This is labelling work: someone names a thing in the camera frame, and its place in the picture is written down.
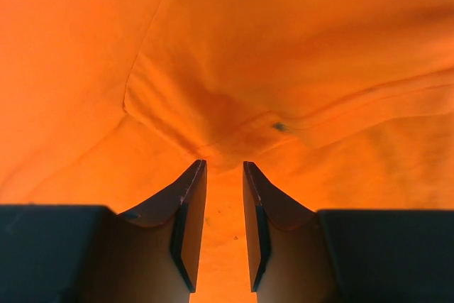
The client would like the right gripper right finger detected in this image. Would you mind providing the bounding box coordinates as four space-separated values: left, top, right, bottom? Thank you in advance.
243 162 453 302

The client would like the orange t shirt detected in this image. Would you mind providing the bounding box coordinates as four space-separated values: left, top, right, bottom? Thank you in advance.
1 0 453 302

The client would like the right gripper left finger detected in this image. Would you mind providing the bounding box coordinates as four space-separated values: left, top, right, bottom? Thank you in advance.
1 160 207 302

